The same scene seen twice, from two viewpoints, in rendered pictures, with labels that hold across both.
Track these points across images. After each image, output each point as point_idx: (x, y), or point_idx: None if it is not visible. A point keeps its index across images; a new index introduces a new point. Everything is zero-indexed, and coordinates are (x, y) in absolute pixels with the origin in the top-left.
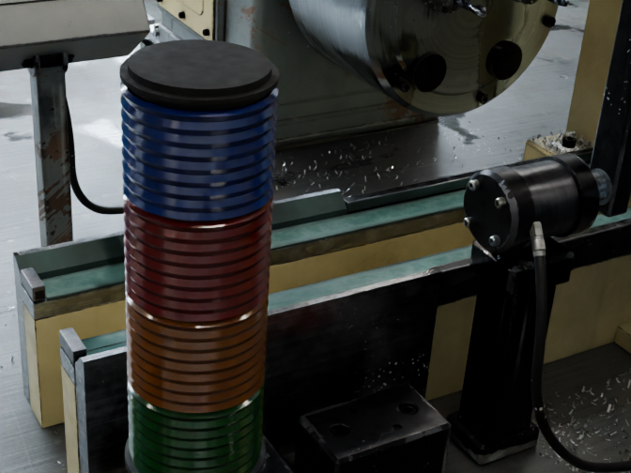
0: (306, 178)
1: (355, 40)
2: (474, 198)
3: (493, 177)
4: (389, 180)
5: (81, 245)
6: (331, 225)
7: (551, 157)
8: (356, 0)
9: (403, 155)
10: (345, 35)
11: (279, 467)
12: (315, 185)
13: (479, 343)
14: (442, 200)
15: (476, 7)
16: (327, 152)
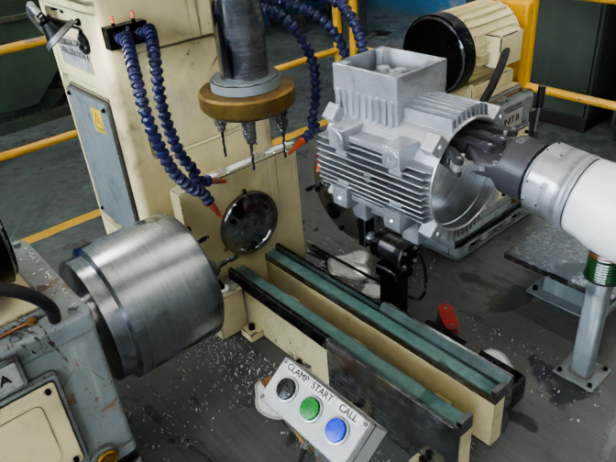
0: (177, 431)
1: (214, 323)
2: (403, 258)
3: (409, 245)
4: (172, 393)
5: (430, 409)
6: (348, 343)
7: (382, 235)
8: (213, 303)
9: (134, 392)
10: (203, 328)
11: (480, 354)
12: (185, 424)
13: (398, 303)
14: (305, 314)
15: (232, 258)
16: (134, 429)
